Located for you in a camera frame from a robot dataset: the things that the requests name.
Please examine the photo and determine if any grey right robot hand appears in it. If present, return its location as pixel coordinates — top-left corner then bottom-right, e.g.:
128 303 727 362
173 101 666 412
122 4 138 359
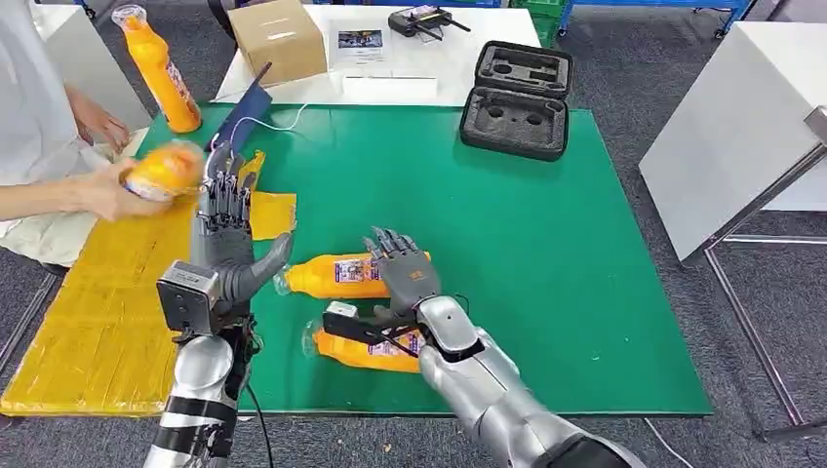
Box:
363 225 442 321

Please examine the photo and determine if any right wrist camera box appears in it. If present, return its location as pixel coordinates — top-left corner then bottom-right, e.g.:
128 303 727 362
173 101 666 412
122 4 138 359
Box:
321 299 424 360

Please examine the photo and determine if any black foam-lined case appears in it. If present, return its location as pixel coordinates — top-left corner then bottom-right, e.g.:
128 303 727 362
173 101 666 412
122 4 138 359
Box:
458 39 574 163

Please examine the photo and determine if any green table mat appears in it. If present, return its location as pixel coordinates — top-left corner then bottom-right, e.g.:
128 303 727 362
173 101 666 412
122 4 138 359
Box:
136 102 714 418

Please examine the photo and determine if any brown cardboard box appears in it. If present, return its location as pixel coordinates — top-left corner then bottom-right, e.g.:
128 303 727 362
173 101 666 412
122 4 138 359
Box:
227 0 329 89

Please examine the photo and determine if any person's left hand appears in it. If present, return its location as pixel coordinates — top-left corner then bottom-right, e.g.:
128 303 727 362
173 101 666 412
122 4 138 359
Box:
64 87 133 154

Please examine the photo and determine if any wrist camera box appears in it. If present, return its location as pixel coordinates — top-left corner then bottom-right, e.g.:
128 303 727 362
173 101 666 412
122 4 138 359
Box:
321 299 424 360
156 259 222 337

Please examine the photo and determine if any black remote controller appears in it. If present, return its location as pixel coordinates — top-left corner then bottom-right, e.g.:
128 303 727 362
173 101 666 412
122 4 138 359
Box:
387 5 472 42

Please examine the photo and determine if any white printed paper sheet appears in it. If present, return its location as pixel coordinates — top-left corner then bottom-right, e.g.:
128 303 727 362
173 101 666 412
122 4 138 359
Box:
328 20 394 75

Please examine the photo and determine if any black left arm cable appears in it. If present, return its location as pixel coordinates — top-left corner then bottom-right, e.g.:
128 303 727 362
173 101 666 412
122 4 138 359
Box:
245 380 276 468

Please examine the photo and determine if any white side table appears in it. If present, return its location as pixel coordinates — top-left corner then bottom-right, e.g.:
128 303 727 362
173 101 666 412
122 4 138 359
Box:
639 20 827 444

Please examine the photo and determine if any grey metal table leg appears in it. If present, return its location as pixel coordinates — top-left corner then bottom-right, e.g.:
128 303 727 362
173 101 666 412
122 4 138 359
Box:
0 271 59 376

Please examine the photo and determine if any green crate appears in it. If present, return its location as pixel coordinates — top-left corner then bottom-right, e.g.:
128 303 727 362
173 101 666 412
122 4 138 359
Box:
510 0 570 50

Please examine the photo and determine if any orange drink bottle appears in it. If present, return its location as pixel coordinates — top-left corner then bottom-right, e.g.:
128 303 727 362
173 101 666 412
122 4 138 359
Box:
300 319 428 376
273 252 433 301
110 4 204 135
121 140 207 204

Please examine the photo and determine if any person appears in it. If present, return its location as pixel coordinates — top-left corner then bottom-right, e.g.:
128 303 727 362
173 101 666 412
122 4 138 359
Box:
0 0 171 269

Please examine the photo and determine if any yellow plastic sheet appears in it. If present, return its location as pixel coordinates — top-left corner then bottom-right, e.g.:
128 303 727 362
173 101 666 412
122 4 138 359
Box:
0 149 298 418

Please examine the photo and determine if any dark blue pouch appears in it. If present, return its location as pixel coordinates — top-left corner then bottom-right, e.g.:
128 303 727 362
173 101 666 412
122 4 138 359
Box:
206 60 275 156

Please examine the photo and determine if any person's right hand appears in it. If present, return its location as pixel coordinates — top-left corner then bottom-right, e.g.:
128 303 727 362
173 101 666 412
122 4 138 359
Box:
77 158 173 223

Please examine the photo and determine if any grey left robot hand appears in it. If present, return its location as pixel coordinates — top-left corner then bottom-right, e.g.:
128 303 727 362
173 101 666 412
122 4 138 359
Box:
188 140 295 319

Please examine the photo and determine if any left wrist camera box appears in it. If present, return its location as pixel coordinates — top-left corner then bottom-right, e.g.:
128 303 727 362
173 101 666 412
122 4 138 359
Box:
156 259 222 337

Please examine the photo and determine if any white floor cable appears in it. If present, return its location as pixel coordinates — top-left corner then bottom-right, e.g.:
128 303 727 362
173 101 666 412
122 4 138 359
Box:
645 418 695 468

